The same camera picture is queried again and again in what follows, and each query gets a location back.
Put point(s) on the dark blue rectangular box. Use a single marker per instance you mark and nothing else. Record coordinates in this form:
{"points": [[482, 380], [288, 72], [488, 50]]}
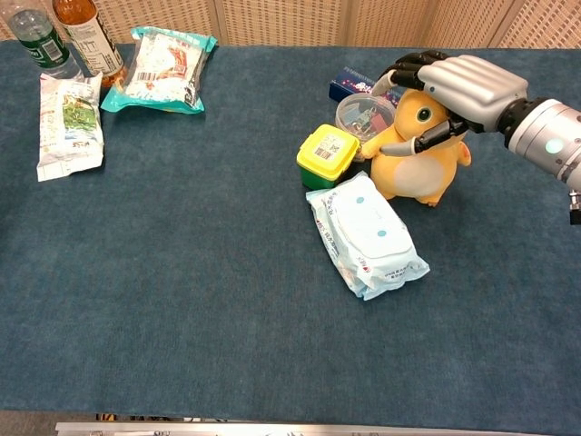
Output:
{"points": [[351, 84]]}

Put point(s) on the yellow lidded green box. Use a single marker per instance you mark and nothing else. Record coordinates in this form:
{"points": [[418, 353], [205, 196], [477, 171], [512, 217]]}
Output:
{"points": [[324, 156]]}

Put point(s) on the wicker folding screen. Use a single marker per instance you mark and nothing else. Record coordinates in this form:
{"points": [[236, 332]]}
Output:
{"points": [[290, 20]]}

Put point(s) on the clear round tub of clips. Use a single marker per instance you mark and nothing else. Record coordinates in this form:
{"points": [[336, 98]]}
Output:
{"points": [[358, 115]]}

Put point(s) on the yellow plush dinosaur toy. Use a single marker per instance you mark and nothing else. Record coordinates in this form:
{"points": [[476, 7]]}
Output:
{"points": [[413, 175]]}

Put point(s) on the clear green-label water bottle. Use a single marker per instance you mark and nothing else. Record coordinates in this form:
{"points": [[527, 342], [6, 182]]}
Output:
{"points": [[43, 45]]}

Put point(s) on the silver metal rail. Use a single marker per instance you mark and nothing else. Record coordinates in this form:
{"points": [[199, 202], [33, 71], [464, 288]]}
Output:
{"points": [[272, 429]]}

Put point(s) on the white snack bag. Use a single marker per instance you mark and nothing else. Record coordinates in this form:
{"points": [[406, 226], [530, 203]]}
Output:
{"points": [[68, 127]]}

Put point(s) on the blue table cloth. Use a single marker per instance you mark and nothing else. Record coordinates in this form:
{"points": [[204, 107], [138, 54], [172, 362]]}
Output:
{"points": [[181, 272]]}

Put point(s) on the amber tea bottle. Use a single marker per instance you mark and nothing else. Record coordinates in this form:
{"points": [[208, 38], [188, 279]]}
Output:
{"points": [[91, 41]]}

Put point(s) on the light blue wet wipes pack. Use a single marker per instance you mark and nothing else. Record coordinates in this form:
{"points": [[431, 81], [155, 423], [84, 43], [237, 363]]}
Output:
{"points": [[367, 236]]}

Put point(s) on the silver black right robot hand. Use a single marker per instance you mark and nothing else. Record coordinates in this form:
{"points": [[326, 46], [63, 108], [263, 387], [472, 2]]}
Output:
{"points": [[472, 88]]}

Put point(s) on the teal snack bag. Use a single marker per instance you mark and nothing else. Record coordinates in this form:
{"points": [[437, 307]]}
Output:
{"points": [[159, 72]]}

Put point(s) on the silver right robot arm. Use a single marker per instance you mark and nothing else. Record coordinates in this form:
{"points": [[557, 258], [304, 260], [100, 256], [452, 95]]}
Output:
{"points": [[544, 136]]}

